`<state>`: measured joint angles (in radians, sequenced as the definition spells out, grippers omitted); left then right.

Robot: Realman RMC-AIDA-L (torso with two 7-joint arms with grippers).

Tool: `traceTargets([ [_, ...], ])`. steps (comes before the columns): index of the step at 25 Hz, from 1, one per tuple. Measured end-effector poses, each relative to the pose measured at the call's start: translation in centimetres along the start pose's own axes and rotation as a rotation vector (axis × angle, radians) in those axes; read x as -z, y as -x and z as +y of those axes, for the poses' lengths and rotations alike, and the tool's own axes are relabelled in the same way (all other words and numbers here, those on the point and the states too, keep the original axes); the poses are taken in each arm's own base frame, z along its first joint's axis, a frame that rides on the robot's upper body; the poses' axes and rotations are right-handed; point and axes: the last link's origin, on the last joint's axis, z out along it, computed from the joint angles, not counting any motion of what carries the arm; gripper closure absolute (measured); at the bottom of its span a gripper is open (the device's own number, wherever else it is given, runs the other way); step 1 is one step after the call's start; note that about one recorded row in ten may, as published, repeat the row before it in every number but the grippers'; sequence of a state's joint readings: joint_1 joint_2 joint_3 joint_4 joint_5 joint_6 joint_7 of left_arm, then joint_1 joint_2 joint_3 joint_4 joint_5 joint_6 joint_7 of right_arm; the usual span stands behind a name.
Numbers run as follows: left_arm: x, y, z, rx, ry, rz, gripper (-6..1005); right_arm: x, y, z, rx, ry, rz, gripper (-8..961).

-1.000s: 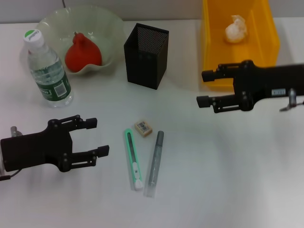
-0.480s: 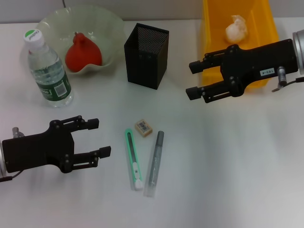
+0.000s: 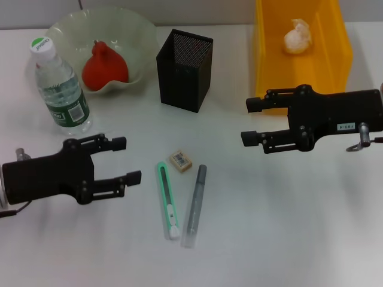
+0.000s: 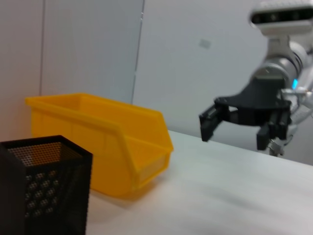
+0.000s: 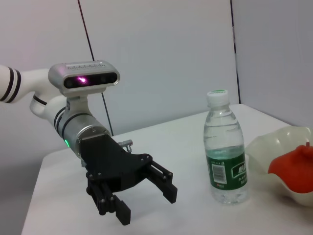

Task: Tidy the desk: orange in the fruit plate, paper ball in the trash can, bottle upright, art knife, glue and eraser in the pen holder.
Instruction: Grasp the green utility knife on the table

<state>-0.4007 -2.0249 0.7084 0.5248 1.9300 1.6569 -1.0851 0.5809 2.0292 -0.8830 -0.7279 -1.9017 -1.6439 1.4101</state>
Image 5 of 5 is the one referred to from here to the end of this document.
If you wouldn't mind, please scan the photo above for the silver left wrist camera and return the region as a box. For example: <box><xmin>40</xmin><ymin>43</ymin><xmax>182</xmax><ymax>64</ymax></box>
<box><xmin>47</xmin><ymin>60</ymin><xmax>120</xmax><ymax>115</ymax></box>

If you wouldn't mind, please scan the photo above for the clear green-label water bottle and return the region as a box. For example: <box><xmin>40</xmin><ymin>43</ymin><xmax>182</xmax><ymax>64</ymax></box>
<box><xmin>203</xmin><ymin>89</ymin><xmax>248</xmax><ymax>206</ymax></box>

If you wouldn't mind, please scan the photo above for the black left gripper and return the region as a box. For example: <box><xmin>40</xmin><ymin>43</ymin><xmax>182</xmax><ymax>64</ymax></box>
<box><xmin>79</xmin><ymin>133</ymin><xmax>179</xmax><ymax>226</ymax></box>

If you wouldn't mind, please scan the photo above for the left gripper connector cable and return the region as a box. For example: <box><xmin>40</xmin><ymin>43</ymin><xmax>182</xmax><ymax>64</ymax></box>
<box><xmin>118</xmin><ymin>139</ymin><xmax>134</xmax><ymax>153</ymax></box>

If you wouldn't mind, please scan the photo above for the pale green glass fruit plate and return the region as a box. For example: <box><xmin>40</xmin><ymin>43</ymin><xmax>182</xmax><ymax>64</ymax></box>
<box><xmin>245</xmin><ymin>126</ymin><xmax>313</xmax><ymax>208</ymax></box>

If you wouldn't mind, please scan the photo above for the thin black wall cable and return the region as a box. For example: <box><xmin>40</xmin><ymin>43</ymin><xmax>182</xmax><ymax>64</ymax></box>
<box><xmin>77</xmin><ymin>0</ymin><xmax>115</xmax><ymax>137</ymax></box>

